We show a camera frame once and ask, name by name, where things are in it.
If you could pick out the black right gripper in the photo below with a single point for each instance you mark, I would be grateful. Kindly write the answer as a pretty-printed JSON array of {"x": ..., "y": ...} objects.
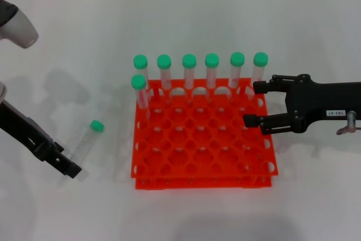
[{"x": 316, "y": 100}]

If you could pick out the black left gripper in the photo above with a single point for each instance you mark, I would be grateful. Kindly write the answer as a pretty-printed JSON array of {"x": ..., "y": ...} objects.
[{"x": 17, "y": 123}]

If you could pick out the clear green-capped test tube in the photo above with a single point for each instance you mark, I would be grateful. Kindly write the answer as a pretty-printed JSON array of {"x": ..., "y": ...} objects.
[
  {"x": 140, "y": 61},
  {"x": 237, "y": 58},
  {"x": 260, "y": 59},
  {"x": 97, "y": 126},
  {"x": 164, "y": 61},
  {"x": 138, "y": 81},
  {"x": 189, "y": 60},
  {"x": 212, "y": 59}
]

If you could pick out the orange test tube rack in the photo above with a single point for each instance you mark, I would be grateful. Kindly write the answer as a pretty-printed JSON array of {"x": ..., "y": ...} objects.
[{"x": 197, "y": 185}]

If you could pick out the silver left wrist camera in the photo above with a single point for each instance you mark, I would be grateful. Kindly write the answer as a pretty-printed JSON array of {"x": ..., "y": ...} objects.
[{"x": 22, "y": 30}]

